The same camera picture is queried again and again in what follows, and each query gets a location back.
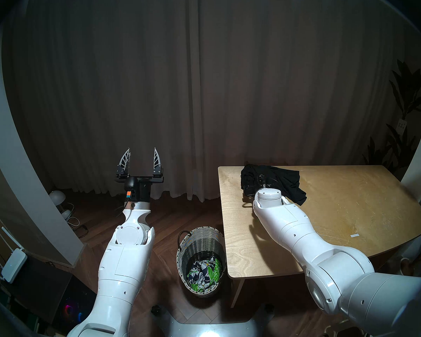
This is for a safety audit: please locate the white mushroom lamp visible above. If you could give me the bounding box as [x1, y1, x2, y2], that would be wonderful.
[49, 190, 66, 214]

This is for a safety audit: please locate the black garment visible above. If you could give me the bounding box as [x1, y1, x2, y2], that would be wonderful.
[240, 164, 308, 206]

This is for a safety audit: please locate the woven wicker laundry hamper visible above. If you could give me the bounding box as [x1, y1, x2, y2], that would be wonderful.
[176, 226, 227, 299]

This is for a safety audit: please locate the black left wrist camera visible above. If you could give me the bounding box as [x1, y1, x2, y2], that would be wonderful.
[123, 177, 140, 201]

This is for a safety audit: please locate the computer case with RGB fans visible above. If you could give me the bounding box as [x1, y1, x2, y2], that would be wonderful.
[54, 276, 97, 332]

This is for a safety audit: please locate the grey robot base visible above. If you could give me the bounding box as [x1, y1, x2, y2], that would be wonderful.
[151, 304, 276, 337]

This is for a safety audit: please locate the black low cabinet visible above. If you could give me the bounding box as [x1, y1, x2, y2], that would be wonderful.
[6, 257, 73, 323]

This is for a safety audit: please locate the tall leafy potted plant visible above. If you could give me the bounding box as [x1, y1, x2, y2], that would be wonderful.
[363, 59, 421, 172]

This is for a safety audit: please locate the grey pleated curtain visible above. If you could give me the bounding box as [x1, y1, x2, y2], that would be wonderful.
[2, 0, 418, 202]

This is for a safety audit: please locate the green navy leaf-print garment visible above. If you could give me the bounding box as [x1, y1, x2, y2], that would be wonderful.
[187, 257, 222, 293]

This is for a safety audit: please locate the white power cable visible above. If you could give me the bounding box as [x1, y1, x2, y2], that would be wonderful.
[66, 202, 81, 229]

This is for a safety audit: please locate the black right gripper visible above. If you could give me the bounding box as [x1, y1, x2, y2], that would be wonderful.
[245, 176, 267, 197]

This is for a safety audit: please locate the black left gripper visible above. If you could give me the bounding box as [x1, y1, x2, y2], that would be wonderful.
[116, 147, 165, 204]

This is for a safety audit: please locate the white wifi router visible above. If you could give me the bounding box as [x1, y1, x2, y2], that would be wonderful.
[0, 226, 28, 284]

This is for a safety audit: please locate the light wooden table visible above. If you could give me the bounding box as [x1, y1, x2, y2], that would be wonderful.
[218, 165, 421, 309]

